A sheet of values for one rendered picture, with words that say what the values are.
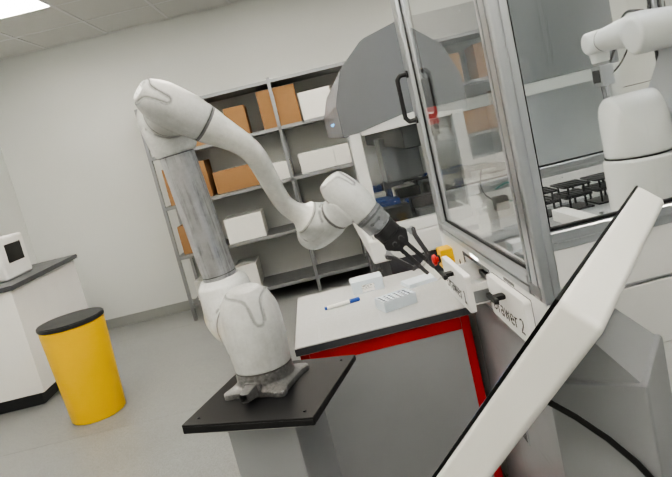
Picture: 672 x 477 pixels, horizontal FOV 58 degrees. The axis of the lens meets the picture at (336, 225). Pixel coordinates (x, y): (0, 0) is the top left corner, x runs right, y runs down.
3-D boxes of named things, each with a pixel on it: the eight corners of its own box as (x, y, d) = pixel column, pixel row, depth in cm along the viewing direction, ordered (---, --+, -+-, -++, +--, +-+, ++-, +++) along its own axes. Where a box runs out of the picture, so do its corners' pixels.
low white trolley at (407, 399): (349, 558, 204) (294, 348, 193) (339, 461, 265) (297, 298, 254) (515, 516, 204) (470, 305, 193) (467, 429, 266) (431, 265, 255)
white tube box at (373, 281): (353, 295, 236) (350, 283, 236) (351, 290, 245) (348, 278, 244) (385, 288, 237) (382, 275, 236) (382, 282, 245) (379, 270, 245)
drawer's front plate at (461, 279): (471, 314, 168) (463, 276, 166) (447, 288, 197) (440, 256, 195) (477, 312, 168) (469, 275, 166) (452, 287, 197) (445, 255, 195)
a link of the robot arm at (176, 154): (226, 361, 170) (208, 344, 189) (278, 337, 176) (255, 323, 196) (129, 93, 156) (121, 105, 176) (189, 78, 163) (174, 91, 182)
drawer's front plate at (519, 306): (532, 348, 137) (523, 302, 135) (493, 311, 166) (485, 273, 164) (539, 346, 137) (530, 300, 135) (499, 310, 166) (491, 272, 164)
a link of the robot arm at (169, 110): (218, 97, 154) (206, 105, 166) (151, 61, 147) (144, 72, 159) (197, 143, 152) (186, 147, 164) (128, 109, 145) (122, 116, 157)
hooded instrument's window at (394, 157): (370, 240, 262) (346, 137, 255) (345, 199, 438) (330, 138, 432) (624, 178, 263) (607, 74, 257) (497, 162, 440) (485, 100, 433)
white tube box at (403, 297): (385, 313, 206) (383, 302, 205) (376, 308, 214) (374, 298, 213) (417, 302, 209) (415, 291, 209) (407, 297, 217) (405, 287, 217)
